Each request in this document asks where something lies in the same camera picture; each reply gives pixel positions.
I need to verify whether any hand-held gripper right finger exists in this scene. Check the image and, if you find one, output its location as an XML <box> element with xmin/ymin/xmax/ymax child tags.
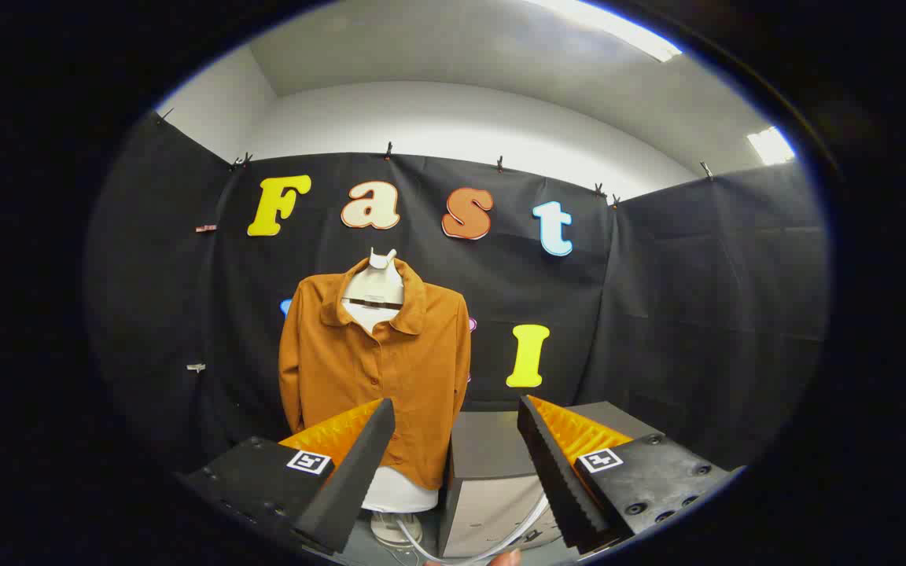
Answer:
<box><xmin>517</xmin><ymin>395</ymin><xmax>742</xmax><ymax>554</ymax></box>

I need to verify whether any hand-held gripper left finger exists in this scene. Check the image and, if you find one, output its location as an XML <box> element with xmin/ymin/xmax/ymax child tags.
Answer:
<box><xmin>176</xmin><ymin>397</ymin><xmax>396</xmax><ymax>554</ymax></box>

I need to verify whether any brown button-up shirt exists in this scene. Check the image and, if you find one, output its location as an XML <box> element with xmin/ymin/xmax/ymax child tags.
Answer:
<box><xmin>278</xmin><ymin>258</ymin><xmax>472</xmax><ymax>491</ymax></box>

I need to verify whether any white mannequin stand base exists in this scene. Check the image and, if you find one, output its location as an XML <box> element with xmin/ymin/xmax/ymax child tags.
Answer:
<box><xmin>370</xmin><ymin>511</ymin><xmax>424</xmax><ymax>549</ymax></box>

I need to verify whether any grey cabinet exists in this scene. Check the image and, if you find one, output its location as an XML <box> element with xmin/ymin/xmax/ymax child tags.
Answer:
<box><xmin>437</xmin><ymin>401</ymin><xmax>663</xmax><ymax>560</ymax></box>

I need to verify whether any white mannequin torso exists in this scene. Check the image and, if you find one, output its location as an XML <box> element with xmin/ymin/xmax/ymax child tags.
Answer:
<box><xmin>341</xmin><ymin>248</ymin><xmax>440</xmax><ymax>514</ymax></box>

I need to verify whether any black backdrop cloth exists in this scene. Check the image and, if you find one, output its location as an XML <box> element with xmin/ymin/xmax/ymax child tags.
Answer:
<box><xmin>87</xmin><ymin>110</ymin><xmax>830</xmax><ymax>474</ymax></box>

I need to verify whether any row of black cloth clips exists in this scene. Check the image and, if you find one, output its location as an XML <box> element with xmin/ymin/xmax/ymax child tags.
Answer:
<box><xmin>156</xmin><ymin>107</ymin><xmax>715</xmax><ymax>210</ymax></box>

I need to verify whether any small ceiling light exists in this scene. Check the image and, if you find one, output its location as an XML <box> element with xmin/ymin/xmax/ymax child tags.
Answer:
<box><xmin>747</xmin><ymin>127</ymin><xmax>797</xmax><ymax>165</ymax></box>

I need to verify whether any long ceiling light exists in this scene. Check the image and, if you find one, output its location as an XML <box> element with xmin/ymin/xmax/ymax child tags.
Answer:
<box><xmin>530</xmin><ymin>0</ymin><xmax>683</xmax><ymax>63</ymax></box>

